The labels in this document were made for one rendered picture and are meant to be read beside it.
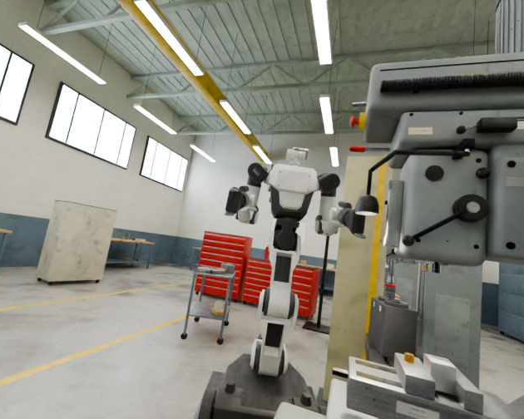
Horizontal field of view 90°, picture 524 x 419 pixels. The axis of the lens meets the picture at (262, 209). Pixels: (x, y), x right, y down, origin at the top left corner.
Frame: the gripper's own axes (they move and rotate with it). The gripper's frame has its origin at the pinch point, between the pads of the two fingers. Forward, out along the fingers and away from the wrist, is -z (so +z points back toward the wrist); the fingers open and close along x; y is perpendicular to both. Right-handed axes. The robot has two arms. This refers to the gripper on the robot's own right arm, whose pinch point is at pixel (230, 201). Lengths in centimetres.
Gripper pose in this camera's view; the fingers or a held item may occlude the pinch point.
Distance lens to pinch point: 113.4
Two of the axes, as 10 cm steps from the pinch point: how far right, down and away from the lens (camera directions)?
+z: 1.4, -1.0, 9.9
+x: 2.2, -9.7, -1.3
